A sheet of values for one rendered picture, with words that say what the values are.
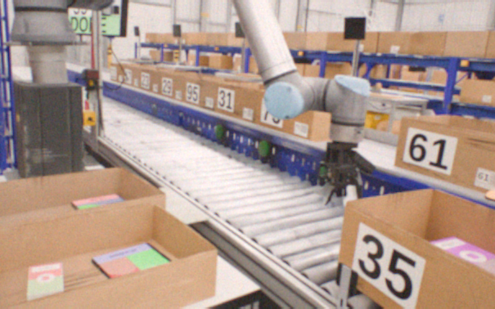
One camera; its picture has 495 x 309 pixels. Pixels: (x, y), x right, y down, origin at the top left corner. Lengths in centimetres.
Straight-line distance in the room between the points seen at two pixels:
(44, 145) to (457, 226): 119
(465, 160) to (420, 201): 26
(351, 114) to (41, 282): 77
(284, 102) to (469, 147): 57
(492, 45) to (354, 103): 530
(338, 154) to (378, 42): 623
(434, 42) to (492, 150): 550
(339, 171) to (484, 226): 35
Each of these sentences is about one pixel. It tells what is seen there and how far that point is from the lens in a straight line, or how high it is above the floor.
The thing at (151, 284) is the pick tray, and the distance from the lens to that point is 75.
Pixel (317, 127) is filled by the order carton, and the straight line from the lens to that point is 170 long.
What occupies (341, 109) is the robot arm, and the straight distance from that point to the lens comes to 108.
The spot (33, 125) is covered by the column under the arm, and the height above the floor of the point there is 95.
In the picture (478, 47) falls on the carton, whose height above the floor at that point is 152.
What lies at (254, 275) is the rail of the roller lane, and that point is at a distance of 105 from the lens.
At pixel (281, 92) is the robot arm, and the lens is 97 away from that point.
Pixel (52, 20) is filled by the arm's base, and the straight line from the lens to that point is 142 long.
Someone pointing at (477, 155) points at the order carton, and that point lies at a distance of 129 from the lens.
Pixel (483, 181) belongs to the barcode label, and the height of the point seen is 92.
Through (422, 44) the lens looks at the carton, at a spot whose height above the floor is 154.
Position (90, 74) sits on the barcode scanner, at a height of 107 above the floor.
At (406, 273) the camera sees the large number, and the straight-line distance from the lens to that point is 82.
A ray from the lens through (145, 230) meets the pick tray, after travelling 103.
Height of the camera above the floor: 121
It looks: 14 degrees down
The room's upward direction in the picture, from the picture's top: 4 degrees clockwise
